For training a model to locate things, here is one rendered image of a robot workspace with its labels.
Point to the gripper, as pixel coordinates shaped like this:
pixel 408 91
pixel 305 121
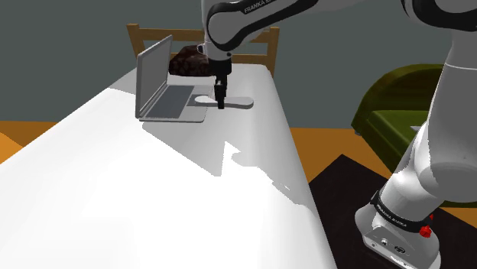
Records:
pixel 220 70

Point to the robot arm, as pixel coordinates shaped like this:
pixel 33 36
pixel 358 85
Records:
pixel 449 111

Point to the dark brown lumpy object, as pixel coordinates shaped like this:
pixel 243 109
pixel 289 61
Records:
pixel 188 63

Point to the white flat oblong object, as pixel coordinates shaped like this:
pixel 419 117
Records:
pixel 238 102

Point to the grey open laptop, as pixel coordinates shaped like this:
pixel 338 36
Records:
pixel 169 102

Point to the wooden chair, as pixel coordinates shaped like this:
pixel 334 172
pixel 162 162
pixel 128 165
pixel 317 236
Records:
pixel 149 34

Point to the white table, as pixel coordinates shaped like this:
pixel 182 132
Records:
pixel 111 193

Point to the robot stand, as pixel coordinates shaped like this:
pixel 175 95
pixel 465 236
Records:
pixel 342 193

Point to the green sofa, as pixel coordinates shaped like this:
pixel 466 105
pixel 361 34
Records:
pixel 391 123

